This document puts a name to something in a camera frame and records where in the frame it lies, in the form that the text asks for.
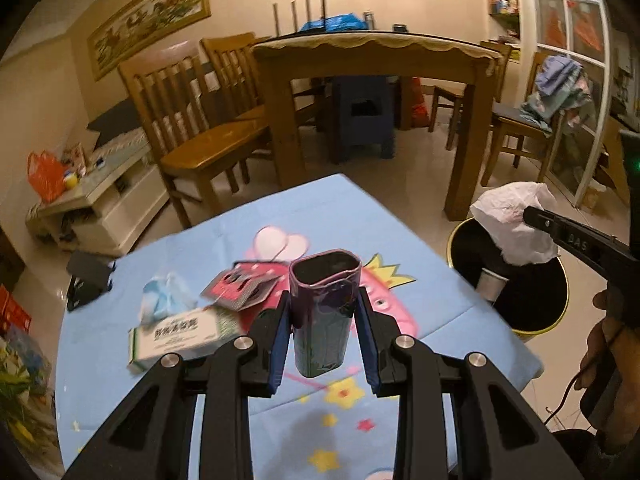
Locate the blue plastic stool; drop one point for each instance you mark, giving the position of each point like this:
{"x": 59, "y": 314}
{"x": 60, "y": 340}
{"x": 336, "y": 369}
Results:
{"x": 360, "y": 135}

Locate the pile of clothes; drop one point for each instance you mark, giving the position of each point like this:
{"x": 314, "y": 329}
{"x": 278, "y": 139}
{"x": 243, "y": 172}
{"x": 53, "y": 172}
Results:
{"x": 560, "y": 90}

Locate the black trash bin yellow rim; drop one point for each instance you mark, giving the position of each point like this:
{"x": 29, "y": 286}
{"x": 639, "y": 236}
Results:
{"x": 530, "y": 305}

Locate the beige lace table cover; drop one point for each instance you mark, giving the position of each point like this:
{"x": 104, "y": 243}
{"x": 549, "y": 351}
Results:
{"x": 380, "y": 42}

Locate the pink black foil packet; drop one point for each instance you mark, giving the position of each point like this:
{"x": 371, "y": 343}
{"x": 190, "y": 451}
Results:
{"x": 240, "y": 287}

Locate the framed horse painting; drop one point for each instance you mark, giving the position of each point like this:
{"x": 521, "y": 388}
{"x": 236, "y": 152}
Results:
{"x": 150, "y": 20}

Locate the white coffee table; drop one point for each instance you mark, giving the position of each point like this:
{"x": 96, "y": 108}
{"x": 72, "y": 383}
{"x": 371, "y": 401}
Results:
{"x": 125, "y": 200}

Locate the red gift box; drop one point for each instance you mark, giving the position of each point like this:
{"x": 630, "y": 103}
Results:
{"x": 12, "y": 310}

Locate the sofa with beige cover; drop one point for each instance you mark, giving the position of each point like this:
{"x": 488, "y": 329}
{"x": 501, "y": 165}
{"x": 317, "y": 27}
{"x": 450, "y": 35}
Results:
{"x": 130, "y": 142}

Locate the tall leafy potted plant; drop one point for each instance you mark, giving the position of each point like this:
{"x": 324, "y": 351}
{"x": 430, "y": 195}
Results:
{"x": 20, "y": 410}

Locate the purple plastic cup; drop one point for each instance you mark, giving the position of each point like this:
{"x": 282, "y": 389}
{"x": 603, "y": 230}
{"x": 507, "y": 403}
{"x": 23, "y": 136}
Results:
{"x": 320, "y": 325}

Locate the orange plastic bag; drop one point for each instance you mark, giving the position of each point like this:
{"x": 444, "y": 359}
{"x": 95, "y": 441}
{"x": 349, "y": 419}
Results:
{"x": 45, "y": 177}

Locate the crumpled blue white face mask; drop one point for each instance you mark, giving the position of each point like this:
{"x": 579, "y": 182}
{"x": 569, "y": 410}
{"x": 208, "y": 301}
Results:
{"x": 167, "y": 297}

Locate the white plastic bag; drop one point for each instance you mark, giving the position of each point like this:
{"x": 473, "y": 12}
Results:
{"x": 510, "y": 220}

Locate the grey sofa cushion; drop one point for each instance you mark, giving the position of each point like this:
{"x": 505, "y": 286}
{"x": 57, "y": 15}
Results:
{"x": 115, "y": 120}

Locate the white framed glass door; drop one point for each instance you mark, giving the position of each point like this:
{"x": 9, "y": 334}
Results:
{"x": 565, "y": 5}

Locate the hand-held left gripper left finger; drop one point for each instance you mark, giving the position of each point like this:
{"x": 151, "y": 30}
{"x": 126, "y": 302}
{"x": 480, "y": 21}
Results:
{"x": 280, "y": 340}

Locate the white green medicine box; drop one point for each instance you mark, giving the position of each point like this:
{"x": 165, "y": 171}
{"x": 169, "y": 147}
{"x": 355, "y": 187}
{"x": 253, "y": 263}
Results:
{"x": 185, "y": 335}

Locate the person's right hand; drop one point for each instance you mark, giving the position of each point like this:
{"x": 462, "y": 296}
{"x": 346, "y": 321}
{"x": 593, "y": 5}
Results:
{"x": 607, "y": 345}

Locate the small pink box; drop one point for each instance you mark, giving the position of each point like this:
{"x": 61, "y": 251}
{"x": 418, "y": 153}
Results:
{"x": 77, "y": 156}

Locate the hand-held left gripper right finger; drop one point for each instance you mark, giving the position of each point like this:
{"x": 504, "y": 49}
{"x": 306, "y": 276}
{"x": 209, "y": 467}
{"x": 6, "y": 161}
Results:
{"x": 367, "y": 340}

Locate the small blue printed box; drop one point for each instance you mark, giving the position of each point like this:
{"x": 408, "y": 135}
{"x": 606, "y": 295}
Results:
{"x": 22, "y": 355}

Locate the black router with antennas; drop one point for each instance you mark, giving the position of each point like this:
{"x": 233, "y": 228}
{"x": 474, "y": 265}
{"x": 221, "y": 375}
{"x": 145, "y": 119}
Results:
{"x": 275, "y": 20}

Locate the black folding phone stand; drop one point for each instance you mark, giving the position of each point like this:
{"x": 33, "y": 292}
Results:
{"x": 87, "y": 272}

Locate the red bag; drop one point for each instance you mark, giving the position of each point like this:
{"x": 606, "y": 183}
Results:
{"x": 420, "y": 105}

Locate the blue plastic bag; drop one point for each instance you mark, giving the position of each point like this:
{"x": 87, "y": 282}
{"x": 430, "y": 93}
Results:
{"x": 335, "y": 22}

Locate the yellow round container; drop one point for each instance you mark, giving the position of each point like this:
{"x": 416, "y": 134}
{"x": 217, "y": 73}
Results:
{"x": 70, "y": 180}

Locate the blue cartoon print tablecloth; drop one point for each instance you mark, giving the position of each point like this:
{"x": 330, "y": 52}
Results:
{"x": 200, "y": 245}

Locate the grey thermos flask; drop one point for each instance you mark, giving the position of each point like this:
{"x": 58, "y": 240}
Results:
{"x": 368, "y": 20}

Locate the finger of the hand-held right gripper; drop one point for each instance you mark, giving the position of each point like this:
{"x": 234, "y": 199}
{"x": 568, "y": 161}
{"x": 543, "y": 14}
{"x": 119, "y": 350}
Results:
{"x": 575, "y": 240}

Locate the wooden dining table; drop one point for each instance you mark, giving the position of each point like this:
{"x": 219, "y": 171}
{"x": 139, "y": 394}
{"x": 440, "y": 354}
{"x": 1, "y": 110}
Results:
{"x": 285, "y": 125}

